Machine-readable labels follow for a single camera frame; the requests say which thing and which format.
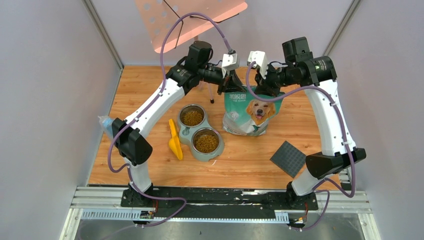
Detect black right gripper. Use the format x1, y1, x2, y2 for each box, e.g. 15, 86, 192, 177
255, 62, 300, 97

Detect green dog food bag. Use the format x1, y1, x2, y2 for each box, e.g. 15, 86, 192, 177
222, 91, 282, 137

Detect yellow plastic scoop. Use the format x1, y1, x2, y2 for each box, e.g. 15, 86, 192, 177
168, 119, 183, 161

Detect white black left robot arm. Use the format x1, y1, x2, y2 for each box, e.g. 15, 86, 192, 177
109, 40, 243, 207

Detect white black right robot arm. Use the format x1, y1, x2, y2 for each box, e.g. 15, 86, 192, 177
247, 37, 367, 209

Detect green double pet bowl stand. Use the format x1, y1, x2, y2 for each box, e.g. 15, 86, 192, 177
177, 104, 225, 162

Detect brown kibble in far bowl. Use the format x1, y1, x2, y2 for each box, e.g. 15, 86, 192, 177
181, 110, 204, 127

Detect brown kibble in bowl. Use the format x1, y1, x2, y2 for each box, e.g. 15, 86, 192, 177
181, 110, 204, 127
194, 134, 219, 154

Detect near steel bowl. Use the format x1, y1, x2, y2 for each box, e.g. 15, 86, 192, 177
192, 128, 220, 154

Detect brown kibble in near bowl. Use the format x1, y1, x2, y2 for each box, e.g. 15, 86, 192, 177
194, 134, 219, 154

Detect dark grey studded plate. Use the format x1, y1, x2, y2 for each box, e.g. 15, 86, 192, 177
270, 141, 306, 179

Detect pink music stand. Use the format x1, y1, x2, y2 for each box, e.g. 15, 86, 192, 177
133, 0, 249, 104

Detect clear blue water bottle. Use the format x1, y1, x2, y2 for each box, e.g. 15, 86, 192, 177
98, 115, 114, 140

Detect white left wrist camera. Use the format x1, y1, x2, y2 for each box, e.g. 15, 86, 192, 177
221, 52, 240, 77

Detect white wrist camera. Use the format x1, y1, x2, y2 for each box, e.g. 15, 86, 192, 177
221, 52, 240, 77
247, 50, 269, 80

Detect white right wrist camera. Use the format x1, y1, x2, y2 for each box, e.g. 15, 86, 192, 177
247, 50, 269, 80

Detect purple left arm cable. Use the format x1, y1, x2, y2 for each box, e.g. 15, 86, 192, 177
106, 12, 236, 229

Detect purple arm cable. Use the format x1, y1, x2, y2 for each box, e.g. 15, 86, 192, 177
245, 61, 357, 232
106, 12, 236, 229

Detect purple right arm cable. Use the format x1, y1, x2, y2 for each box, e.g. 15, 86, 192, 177
245, 61, 357, 232

